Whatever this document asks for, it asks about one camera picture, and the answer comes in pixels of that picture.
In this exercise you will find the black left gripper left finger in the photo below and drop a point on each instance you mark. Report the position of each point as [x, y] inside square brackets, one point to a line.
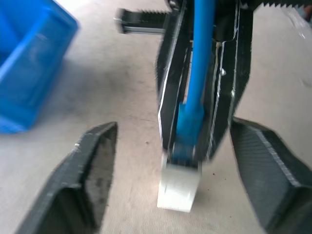
[70, 190]

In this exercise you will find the blue plastic bin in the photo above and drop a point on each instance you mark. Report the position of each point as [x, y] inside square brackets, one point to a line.
[26, 61]

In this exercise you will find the white coupler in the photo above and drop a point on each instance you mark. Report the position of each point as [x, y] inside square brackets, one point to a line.
[178, 187]

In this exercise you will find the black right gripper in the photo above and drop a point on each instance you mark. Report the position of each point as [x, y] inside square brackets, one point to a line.
[141, 22]

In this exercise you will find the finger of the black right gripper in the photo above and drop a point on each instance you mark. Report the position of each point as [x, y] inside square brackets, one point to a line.
[231, 73]

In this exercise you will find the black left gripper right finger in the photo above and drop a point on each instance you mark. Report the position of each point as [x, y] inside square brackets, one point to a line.
[273, 175]

